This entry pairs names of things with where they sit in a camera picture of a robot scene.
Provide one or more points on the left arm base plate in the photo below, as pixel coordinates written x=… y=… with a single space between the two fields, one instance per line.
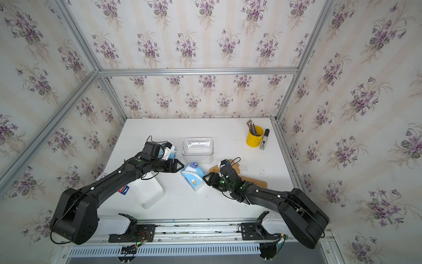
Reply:
x=140 y=233

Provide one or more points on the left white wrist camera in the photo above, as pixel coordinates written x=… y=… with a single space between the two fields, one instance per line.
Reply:
x=167 y=150

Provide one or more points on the black marker pen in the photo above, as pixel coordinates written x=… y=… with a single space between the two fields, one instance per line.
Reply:
x=264 y=139

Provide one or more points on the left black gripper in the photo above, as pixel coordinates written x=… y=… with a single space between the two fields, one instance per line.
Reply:
x=173 y=169

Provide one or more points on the bamboo tissue box lid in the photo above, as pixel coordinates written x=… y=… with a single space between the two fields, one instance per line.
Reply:
x=236 y=166

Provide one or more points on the yellow pen cup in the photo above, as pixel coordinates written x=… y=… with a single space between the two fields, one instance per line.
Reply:
x=255 y=140

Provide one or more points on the blue tissue paper pack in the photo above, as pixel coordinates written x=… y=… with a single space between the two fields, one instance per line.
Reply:
x=194 y=174

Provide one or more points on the clear plastic tissue box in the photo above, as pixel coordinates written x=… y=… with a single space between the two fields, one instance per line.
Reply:
x=199 y=150

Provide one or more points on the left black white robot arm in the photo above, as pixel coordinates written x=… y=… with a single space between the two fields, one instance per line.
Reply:
x=76 y=218

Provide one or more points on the pencils in cup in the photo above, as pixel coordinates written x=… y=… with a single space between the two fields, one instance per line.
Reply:
x=251 y=127

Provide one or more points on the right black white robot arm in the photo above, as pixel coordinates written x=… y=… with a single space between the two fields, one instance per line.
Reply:
x=306 y=221

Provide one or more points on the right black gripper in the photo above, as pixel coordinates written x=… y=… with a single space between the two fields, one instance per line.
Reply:
x=212 y=180

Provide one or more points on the white plastic box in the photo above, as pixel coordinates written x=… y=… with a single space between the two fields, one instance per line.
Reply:
x=147 y=191

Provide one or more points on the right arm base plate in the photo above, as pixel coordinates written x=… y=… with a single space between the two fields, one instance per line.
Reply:
x=252 y=231

